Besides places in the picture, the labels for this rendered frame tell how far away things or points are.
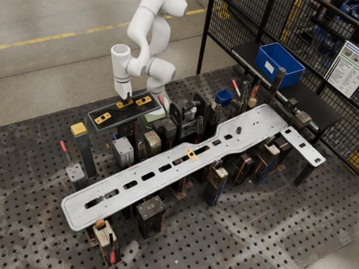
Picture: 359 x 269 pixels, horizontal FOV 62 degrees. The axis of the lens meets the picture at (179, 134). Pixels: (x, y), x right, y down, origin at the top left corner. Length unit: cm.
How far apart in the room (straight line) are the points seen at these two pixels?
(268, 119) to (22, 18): 364
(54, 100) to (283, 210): 249
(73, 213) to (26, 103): 210
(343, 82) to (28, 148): 202
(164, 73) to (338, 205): 136
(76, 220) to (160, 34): 104
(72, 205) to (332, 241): 147
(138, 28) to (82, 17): 318
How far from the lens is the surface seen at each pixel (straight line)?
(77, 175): 156
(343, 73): 209
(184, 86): 246
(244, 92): 187
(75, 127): 160
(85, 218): 152
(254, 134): 185
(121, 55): 135
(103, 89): 344
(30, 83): 368
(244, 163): 175
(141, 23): 144
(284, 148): 189
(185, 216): 183
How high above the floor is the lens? 238
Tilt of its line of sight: 52 degrees down
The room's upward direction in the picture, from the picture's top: 8 degrees clockwise
